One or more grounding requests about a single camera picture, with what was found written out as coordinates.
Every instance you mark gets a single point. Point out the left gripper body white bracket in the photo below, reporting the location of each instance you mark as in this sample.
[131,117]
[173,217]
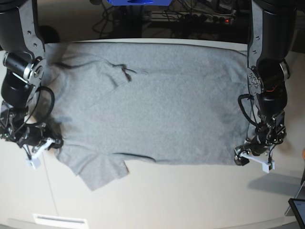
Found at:
[265,159]

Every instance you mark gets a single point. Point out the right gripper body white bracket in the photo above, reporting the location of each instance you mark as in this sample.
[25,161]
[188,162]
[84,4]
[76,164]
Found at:
[38,140]

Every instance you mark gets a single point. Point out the grey T-shirt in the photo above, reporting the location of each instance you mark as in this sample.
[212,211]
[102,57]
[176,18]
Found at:
[160,103]

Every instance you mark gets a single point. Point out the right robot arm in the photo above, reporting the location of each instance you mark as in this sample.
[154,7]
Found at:
[25,63]

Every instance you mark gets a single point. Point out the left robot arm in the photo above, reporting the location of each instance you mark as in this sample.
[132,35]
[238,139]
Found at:
[271,29]

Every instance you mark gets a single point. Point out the white label strip on table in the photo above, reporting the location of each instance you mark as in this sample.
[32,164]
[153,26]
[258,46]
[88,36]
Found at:
[58,221]

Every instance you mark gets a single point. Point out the power strip with red light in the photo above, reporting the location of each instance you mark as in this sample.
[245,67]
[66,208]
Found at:
[213,19]

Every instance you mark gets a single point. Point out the tablet with black frame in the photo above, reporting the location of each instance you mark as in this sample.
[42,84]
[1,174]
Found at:
[298,209]

